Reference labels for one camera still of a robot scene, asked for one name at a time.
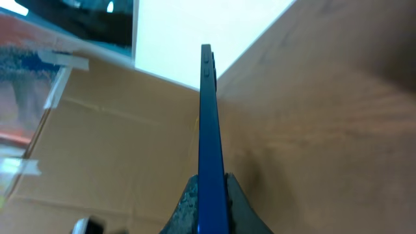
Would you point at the clear plastic container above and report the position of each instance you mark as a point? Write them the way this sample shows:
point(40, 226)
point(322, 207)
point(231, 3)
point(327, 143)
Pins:
point(34, 35)

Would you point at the cardboard box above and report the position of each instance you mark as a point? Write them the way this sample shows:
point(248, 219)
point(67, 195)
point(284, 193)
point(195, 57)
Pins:
point(116, 148)

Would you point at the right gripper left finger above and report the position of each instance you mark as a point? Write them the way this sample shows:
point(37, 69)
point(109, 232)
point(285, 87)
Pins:
point(184, 219)

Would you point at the blue Galaxy smartphone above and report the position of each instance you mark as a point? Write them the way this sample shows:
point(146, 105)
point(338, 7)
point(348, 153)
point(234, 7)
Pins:
point(212, 193)

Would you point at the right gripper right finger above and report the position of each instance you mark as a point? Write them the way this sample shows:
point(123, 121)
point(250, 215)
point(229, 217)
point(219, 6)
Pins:
point(242, 218)

